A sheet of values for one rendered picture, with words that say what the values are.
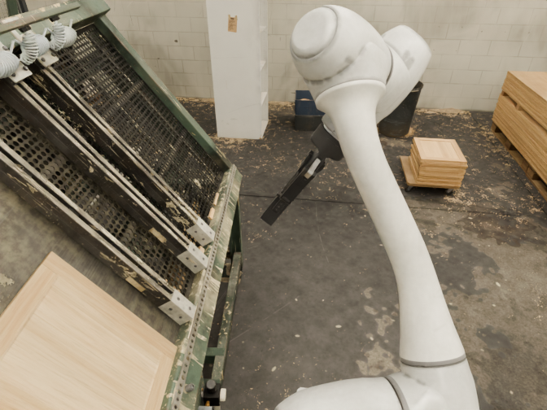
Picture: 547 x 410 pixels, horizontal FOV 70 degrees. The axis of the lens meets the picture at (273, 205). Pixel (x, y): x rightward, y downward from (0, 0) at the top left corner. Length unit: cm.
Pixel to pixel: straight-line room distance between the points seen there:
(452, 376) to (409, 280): 15
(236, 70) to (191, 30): 171
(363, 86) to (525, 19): 603
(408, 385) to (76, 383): 92
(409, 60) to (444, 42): 560
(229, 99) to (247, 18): 96
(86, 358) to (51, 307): 18
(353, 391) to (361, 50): 49
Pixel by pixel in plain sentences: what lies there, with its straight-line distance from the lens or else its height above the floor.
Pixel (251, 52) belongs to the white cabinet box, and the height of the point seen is 107.
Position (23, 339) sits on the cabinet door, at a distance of 126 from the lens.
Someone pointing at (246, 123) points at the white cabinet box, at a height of 21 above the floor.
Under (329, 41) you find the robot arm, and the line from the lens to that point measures 54.
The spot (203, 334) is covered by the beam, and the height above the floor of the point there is 84.
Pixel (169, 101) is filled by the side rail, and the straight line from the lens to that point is 247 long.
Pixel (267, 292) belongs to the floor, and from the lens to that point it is 295.
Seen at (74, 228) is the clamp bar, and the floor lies 136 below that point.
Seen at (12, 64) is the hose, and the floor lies 183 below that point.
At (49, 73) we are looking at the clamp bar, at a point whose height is 172.
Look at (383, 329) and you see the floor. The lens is 283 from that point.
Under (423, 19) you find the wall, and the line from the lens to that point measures 618.
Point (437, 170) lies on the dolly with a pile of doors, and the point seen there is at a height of 30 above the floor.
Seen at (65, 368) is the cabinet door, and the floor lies 117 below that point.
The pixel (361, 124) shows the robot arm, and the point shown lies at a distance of 56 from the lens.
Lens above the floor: 215
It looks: 34 degrees down
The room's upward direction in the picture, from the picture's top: straight up
